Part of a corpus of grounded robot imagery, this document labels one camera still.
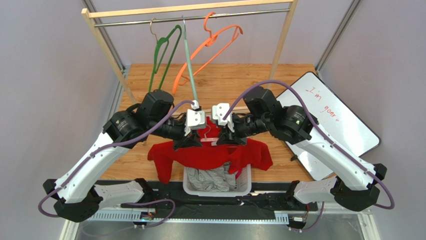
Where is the mint green hanger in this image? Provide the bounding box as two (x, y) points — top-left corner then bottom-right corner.
(181, 15), (199, 102)

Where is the grey garment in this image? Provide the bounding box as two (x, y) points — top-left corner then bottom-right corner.
(186, 162), (237, 192)

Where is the white whiteboard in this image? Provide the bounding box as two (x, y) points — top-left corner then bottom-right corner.
(276, 72), (381, 181)

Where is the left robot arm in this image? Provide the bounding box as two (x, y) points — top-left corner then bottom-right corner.
(43, 89), (206, 223)

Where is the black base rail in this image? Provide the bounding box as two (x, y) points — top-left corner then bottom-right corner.
(141, 181), (325, 224)

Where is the magenta garment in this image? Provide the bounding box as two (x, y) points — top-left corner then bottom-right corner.
(235, 168), (243, 179)

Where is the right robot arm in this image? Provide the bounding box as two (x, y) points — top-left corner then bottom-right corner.
(213, 86), (387, 212)

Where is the wooden clothes rack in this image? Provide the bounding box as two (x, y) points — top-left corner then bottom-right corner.
(81, 0), (298, 103)

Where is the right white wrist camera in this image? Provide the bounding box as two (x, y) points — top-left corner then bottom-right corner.
(211, 103), (235, 133)

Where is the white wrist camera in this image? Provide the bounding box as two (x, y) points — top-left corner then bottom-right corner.
(211, 103), (235, 133)
(185, 100), (207, 130)

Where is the pink hanger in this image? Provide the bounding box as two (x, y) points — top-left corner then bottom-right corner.
(200, 125), (219, 143)

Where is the orange hanger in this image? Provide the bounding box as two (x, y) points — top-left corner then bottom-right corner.
(171, 11), (244, 95)

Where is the red t shirt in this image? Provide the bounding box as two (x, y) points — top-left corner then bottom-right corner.
(147, 116), (274, 185)

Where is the white plastic laundry basket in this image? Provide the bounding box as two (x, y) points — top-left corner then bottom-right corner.
(183, 164), (252, 198)

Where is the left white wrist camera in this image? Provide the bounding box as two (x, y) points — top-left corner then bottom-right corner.
(185, 100), (207, 130)

